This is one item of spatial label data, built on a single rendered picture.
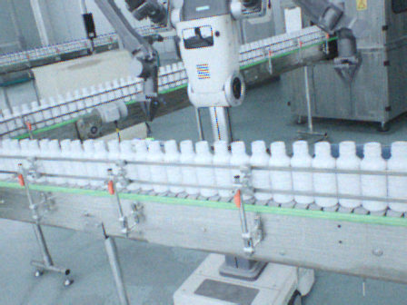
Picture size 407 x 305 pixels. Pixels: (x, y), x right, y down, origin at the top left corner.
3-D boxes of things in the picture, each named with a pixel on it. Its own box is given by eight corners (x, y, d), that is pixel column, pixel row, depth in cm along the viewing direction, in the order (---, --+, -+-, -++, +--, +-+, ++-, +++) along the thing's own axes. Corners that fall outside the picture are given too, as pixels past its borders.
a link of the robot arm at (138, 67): (153, 45, 165) (135, 57, 169) (135, 38, 155) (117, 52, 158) (165, 73, 163) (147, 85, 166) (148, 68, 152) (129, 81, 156)
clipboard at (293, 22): (287, 36, 507) (283, 7, 497) (303, 34, 490) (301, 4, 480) (284, 37, 505) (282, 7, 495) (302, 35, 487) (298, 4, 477)
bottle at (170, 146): (191, 186, 144) (182, 138, 139) (183, 194, 139) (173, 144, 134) (174, 186, 147) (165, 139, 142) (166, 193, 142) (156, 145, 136)
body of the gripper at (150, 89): (155, 98, 158) (156, 77, 158) (134, 99, 164) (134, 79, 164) (166, 99, 164) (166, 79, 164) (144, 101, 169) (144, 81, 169)
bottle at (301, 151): (316, 204, 117) (311, 146, 112) (292, 205, 119) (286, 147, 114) (317, 195, 122) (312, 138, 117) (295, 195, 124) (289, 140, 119)
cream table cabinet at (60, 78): (124, 132, 651) (106, 52, 615) (149, 137, 605) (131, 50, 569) (55, 157, 587) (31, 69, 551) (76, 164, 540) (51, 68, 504)
